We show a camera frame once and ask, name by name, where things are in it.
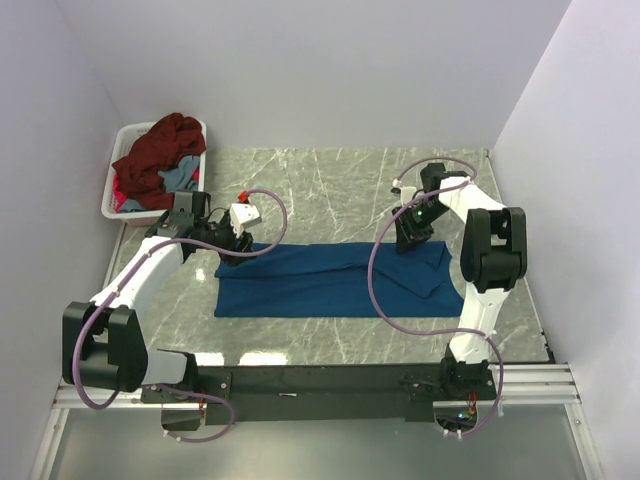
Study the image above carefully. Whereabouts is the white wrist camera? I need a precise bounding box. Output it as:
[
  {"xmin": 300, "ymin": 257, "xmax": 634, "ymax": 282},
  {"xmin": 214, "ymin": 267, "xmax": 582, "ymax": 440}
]
[
  {"xmin": 229, "ymin": 203, "xmax": 262, "ymax": 238},
  {"xmin": 391, "ymin": 179, "xmax": 417, "ymax": 205}
]

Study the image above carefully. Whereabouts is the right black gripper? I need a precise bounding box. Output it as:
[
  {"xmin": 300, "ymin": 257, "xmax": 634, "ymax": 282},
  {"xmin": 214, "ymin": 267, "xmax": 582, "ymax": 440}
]
[{"xmin": 391, "ymin": 200, "xmax": 449, "ymax": 254}]

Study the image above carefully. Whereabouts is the grey blue t shirt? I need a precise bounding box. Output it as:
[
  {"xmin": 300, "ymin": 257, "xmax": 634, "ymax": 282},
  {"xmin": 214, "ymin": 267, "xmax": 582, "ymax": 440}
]
[{"xmin": 113, "ymin": 155, "xmax": 200, "ymax": 213}]

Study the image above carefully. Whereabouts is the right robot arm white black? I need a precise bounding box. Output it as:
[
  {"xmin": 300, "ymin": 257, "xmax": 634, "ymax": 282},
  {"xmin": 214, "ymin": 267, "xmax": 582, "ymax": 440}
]
[{"xmin": 391, "ymin": 163, "xmax": 527, "ymax": 399}]

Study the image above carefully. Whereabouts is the white laundry basket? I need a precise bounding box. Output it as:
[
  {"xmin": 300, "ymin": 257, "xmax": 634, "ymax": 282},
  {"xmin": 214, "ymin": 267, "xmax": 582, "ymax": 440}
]
[{"xmin": 101, "ymin": 113, "xmax": 206, "ymax": 225}]

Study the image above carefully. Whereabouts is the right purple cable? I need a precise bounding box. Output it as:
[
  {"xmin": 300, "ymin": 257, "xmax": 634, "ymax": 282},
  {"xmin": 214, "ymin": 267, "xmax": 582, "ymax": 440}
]
[{"xmin": 367, "ymin": 157, "xmax": 505, "ymax": 437}]

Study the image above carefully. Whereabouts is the purple cable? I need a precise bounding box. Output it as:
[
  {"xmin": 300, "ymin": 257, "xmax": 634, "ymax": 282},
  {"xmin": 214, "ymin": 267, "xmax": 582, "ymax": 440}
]
[
  {"xmin": 367, "ymin": 157, "xmax": 505, "ymax": 437},
  {"xmin": 73, "ymin": 188, "xmax": 289, "ymax": 444}
]

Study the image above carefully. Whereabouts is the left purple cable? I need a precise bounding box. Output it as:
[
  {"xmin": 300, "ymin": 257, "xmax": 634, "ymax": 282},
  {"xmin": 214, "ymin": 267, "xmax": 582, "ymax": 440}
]
[{"xmin": 73, "ymin": 188, "xmax": 289, "ymax": 444}]

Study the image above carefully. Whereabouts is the pink garment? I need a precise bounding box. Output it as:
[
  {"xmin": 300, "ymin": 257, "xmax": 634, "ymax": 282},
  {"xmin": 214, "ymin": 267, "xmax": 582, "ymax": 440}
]
[{"xmin": 113, "ymin": 158, "xmax": 200, "ymax": 213}]

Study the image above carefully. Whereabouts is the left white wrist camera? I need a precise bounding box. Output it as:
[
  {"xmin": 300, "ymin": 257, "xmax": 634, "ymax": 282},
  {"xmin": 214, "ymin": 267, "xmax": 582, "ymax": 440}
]
[{"xmin": 229, "ymin": 203, "xmax": 262, "ymax": 238}]

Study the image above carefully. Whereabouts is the dark red t shirt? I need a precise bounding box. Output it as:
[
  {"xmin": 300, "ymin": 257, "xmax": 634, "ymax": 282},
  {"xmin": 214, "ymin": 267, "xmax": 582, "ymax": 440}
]
[{"xmin": 113, "ymin": 113, "xmax": 206, "ymax": 180}]

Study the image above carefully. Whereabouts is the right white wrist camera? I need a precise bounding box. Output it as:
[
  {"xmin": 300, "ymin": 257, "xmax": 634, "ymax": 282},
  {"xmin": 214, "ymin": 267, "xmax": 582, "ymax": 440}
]
[{"xmin": 391, "ymin": 179, "xmax": 417, "ymax": 205}]

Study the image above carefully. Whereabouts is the black base beam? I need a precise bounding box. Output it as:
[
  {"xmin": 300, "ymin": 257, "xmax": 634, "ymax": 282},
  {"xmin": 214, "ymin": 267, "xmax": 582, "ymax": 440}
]
[{"xmin": 141, "ymin": 354, "xmax": 501, "ymax": 432}]

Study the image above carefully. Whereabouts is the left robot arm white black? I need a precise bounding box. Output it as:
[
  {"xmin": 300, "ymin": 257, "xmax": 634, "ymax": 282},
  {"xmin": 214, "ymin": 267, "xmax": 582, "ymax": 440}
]
[{"xmin": 62, "ymin": 191, "xmax": 261, "ymax": 402}]

